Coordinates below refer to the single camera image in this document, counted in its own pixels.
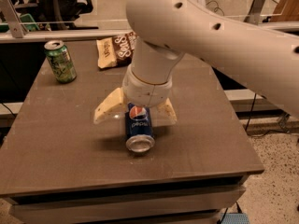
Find black coiled cable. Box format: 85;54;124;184
205;0;226;17

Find blue mat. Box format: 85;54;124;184
221;213;250;224

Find black hanging cable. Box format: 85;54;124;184
244;91;258;133

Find brown chip bag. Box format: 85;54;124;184
96;32;137;69

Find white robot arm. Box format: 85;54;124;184
93;0;299;123

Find grey cabinet drawers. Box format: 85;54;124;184
9;185;245;224

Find metal bracket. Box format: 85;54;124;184
244;0;265;24
0;0;27;38

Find green soda can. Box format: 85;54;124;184
44;40;77;83

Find black office chair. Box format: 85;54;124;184
11;0;93;31

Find blue pepsi can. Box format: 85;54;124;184
125;103;155;153

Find green plastic bin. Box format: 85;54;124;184
0;13;41;34

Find clear glass panel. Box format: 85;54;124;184
0;0;291;33

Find left metal bracket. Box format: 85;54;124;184
0;0;27;38

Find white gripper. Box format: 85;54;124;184
93;65;178;127

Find right metal bracket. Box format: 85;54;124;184
244;0;265;24

